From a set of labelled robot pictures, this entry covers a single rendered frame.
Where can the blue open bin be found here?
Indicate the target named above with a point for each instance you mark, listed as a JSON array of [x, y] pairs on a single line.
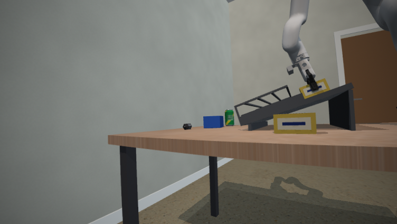
[[213, 121]]

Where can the green and yellow drink can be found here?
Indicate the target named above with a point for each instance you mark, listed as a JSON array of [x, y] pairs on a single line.
[[229, 117]]

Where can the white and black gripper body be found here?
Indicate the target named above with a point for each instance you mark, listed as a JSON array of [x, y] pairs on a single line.
[[304, 65]]

